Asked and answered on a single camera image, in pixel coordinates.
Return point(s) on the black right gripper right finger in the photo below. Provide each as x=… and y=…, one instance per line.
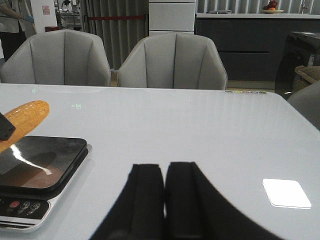
x=196, y=210

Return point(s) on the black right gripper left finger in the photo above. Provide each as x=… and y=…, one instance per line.
x=138, y=212

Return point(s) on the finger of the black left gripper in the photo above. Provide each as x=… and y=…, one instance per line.
x=6, y=128

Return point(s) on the orange corn cob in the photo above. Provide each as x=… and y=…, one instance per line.
x=25, y=118

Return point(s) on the black digital kitchen scale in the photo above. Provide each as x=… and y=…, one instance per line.
x=34, y=174

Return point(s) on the left grey upholstered chair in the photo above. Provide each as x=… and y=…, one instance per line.
x=60, y=57

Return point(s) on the grey upholstered chair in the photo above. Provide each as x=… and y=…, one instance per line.
x=60, y=57
x=174, y=60

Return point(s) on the person in white coat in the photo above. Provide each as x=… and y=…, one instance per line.
x=12, y=26

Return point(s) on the right grey upholstered chair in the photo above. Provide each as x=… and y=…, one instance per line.
x=174, y=60

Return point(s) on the grey chair at table side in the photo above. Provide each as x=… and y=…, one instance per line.
x=307, y=102

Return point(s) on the dark grey sideboard counter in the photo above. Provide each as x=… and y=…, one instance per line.
x=251, y=45

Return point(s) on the red barrier tape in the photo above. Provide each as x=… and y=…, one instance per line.
x=116, y=18

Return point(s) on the tan cushion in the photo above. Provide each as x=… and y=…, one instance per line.
x=305, y=76

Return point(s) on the dark glass side table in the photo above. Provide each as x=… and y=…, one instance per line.
x=301, y=49

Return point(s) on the white drawer cabinet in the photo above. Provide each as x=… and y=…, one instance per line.
x=166, y=16

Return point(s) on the fruit bowl on counter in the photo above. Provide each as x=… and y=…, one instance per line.
x=272, y=8

